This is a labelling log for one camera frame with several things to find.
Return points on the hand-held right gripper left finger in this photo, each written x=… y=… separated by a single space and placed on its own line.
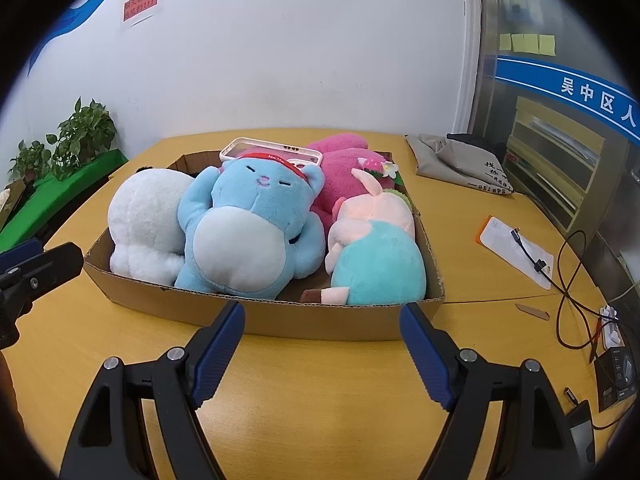
x=220 y=350

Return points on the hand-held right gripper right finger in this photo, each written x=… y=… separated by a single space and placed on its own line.
x=422 y=350

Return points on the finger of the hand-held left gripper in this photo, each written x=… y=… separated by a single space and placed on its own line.
x=55 y=262
x=20 y=255

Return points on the brown cardboard box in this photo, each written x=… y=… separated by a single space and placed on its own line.
x=310 y=320

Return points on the white round plush toy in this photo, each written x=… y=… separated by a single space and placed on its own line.
x=145 y=220

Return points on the pink and teal pig plush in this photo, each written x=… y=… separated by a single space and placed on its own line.
x=380 y=260

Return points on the blue cat plush toy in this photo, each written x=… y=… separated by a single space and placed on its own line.
x=250 y=210

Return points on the pink bear plush toy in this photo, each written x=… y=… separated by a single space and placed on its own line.
x=345 y=170

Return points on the white phone case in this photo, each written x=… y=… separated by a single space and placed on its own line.
x=230 y=149

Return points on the brown cardboard piece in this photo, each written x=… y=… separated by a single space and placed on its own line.
x=12 y=202

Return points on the large leafy potted plant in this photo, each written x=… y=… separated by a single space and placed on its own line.
x=85 y=132

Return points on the white envelope with orange edge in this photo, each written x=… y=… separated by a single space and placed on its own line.
x=500 y=240

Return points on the small metal usb stick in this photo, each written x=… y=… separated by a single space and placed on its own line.
x=571 y=395

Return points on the black flat device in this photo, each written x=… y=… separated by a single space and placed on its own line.
x=582 y=430

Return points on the grey cloth bag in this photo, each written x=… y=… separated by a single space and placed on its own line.
x=450 y=165

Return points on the white power strip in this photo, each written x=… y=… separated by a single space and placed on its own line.
x=611 y=330

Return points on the black box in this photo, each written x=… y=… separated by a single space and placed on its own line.
x=612 y=375

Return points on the black cloth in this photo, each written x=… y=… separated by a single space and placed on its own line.
x=475 y=139

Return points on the wooden shelf cabinet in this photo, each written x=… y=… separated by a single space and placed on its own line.
x=580 y=180

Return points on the blue banner strip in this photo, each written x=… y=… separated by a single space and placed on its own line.
x=575 y=92

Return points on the yellow sticky note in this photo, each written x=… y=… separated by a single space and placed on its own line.
x=531 y=43
x=505 y=41
x=518 y=42
x=547 y=45

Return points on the blue wall decal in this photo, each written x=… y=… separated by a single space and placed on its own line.
x=90 y=2

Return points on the red wall sign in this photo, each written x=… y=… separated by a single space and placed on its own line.
x=141 y=5

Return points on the metal door frame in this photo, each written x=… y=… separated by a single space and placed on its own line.
x=475 y=60

